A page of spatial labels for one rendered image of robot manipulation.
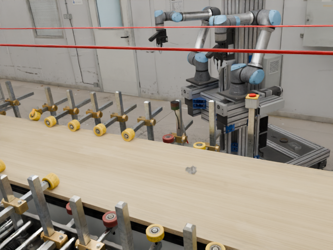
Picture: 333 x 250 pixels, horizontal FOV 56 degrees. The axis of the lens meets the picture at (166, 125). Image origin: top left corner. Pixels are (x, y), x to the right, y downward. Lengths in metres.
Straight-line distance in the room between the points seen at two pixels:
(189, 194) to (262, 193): 0.37
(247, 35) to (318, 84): 2.05
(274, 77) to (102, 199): 1.91
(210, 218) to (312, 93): 3.34
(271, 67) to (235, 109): 0.58
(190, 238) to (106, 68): 5.17
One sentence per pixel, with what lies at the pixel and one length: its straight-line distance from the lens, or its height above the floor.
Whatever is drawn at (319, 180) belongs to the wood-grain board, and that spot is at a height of 0.90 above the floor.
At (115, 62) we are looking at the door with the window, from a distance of 5.90.
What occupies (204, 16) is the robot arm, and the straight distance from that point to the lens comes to 2.85.
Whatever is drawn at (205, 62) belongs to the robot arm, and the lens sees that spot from 2.89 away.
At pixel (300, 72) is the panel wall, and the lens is 4.56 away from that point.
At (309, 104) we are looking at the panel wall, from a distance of 4.68.
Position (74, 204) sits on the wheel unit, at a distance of 1.40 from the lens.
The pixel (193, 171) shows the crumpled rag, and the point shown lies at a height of 0.90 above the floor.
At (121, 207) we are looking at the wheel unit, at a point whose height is 1.15.
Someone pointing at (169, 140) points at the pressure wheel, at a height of 0.90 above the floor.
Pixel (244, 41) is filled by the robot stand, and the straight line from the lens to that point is 2.72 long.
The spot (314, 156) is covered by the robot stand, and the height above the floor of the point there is 0.23.
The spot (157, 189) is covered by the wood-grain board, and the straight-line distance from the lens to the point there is 1.71.
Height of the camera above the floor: 1.91
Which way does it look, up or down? 25 degrees down
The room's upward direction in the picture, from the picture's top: 5 degrees counter-clockwise
